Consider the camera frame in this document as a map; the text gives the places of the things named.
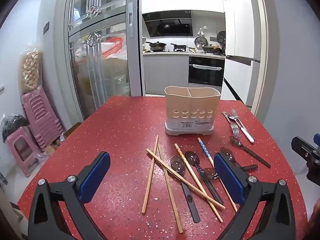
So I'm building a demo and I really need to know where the dark translucent spoon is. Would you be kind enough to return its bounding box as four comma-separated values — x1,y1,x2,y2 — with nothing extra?
229,136,271,168
199,167,222,181
219,147,258,172
185,151,224,205
170,155,201,223

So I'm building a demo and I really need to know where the beige plastic cutlery holder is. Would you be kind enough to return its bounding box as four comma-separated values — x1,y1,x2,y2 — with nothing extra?
164,86,221,136

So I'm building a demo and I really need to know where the black plastic bag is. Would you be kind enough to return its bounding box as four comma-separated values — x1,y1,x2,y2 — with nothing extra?
1,114,29,143

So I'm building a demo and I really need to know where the white refrigerator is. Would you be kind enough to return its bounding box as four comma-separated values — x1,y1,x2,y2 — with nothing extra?
220,0,262,108

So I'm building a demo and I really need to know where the grey kitchen cabinet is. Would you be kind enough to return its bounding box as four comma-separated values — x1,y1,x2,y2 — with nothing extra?
143,52,227,97

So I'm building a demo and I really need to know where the wooden chopstick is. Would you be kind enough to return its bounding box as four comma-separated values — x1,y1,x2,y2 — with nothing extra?
146,148,226,210
174,143,224,223
142,135,159,214
157,144,184,233

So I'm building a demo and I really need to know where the stack of pink stools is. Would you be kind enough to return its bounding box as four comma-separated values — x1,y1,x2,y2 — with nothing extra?
21,87,64,152

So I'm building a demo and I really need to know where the black built-in oven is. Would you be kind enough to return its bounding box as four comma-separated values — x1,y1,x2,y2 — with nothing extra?
188,56,225,87

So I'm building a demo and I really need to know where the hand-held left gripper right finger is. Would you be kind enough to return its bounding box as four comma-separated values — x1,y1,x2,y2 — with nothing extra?
214,152,297,240

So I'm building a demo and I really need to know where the red plastic basket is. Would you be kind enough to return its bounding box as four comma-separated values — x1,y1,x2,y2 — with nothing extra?
101,37,125,57

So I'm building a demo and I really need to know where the metal spoon with white handle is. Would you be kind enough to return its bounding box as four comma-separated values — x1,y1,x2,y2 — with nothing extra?
226,115,255,144

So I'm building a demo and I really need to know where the clear bag of pale balls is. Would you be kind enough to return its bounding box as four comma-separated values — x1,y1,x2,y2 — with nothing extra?
19,46,43,95

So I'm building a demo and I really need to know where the blue patterned chopstick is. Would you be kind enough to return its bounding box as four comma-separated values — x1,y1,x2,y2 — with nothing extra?
197,137,238,212

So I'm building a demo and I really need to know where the black range hood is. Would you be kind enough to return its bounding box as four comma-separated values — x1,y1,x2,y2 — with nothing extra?
142,10,193,37

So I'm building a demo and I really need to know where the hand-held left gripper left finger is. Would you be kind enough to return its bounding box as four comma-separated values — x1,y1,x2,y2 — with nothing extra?
27,151,111,240

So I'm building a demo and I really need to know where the sliding glass door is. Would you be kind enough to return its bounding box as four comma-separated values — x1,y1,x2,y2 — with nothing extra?
56,0,147,123

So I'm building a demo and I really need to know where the black wok with food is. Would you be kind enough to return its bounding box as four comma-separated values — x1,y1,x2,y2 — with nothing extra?
202,44,225,55

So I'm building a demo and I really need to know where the metal fork with ornate handle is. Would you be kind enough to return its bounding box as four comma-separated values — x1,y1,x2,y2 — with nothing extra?
222,112,240,138

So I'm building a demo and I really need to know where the single pink stool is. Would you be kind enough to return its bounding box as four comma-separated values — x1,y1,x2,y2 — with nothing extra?
5,126,43,178

